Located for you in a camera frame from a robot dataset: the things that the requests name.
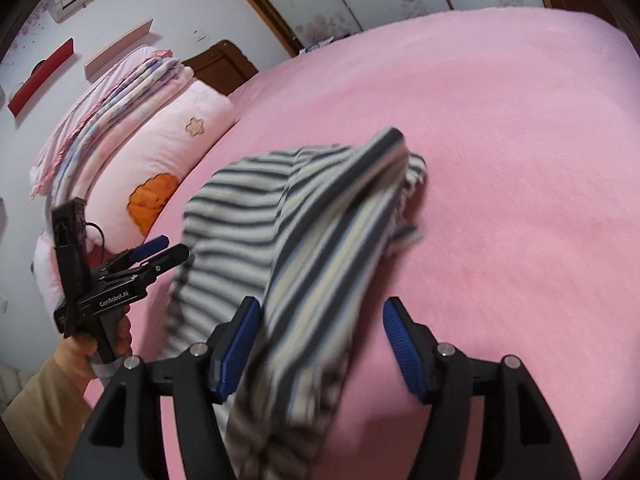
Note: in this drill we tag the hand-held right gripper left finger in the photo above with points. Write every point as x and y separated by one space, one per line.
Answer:
240 345

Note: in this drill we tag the folded pink ruffled quilt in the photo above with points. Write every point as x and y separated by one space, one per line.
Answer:
90 100

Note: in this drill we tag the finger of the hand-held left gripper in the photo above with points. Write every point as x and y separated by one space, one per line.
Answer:
150 246
172 256

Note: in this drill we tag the pink embroidered pillow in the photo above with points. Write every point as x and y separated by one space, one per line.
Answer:
165 150

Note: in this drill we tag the light wooden wall shelf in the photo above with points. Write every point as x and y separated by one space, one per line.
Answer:
117 50

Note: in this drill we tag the brown wooden headboard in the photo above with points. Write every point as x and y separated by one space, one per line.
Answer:
220 67

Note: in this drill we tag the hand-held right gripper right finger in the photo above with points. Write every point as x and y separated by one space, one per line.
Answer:
402 350

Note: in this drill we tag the person's left hand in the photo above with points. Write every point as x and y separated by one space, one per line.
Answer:
80 350

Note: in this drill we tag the red wall shelf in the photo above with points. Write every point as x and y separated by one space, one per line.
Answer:
40 80

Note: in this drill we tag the striped shirt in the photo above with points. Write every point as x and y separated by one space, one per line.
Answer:
250 220

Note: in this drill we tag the white wall socket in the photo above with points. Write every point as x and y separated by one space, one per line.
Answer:
199 36

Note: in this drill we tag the folded white patterned quilt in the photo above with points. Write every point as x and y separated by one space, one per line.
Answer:
135 105

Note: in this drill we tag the pink bed sheet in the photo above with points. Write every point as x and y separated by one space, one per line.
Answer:
500 160

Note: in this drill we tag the person's left forearm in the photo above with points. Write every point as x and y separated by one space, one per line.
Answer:
40 400

